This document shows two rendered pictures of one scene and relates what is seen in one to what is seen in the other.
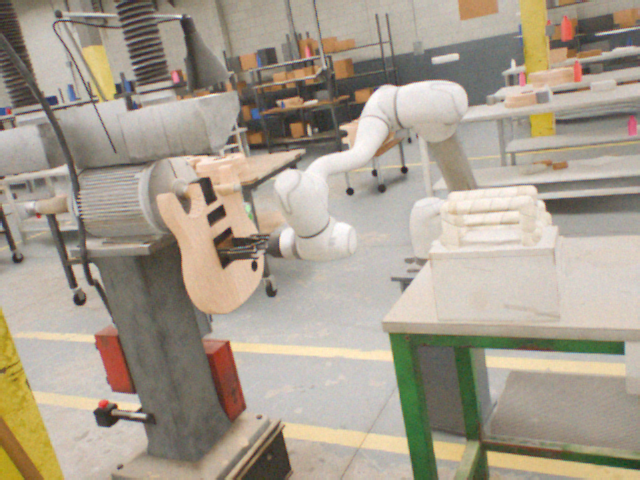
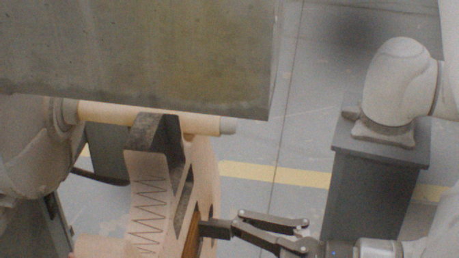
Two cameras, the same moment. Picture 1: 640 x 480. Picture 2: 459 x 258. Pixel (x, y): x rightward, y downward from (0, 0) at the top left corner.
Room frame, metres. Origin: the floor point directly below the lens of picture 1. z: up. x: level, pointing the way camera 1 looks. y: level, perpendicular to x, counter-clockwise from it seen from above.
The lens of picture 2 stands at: (1.30, 0.37, 1.65)
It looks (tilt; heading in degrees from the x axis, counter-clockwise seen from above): 39 degrees down; 341
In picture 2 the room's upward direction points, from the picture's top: straight up
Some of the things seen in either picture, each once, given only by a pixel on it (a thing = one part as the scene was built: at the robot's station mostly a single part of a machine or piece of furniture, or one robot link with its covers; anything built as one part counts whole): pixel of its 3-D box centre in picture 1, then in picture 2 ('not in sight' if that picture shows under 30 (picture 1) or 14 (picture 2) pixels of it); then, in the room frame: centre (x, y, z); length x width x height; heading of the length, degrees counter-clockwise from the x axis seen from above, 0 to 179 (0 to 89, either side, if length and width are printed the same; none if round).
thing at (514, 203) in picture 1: (485, 206); not in sight; (1.25, -0.37, 1.20); 0.20 x 0.03 x 0.03; 63
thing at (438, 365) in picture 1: (446, 342); (364, 206); (2.27, -0.43, 0.35); 0.28 x 0.28 x 0.70; 53
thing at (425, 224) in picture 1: (432, 225); (399, 78); (2.26, -0.44, 0.87); 0.18 x 0.16 x 0.22; 56
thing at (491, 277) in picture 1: (497, 274); not in sight; (1.29, -0.39, 1.02); 0.27 x 0.15 x 0.17; 64
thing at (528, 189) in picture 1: (490, 195); not in sight; (1.33, -0.40, 1.20); 0.20 x 0.03 x 0.03; 63
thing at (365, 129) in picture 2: (429, 258); (379, 116); (2.28, -0.42, 0.73); 0.22 x 0.18 x 0.06; 53
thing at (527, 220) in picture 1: (527, 224); not in sight; (1.21, -0.44, 1.15); 0.03 x 0.03 x 0.09
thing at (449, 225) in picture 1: (449, 228); not in sight; (1.29, -0.29, 1.15); 0.03 x 0.03 x 0.09
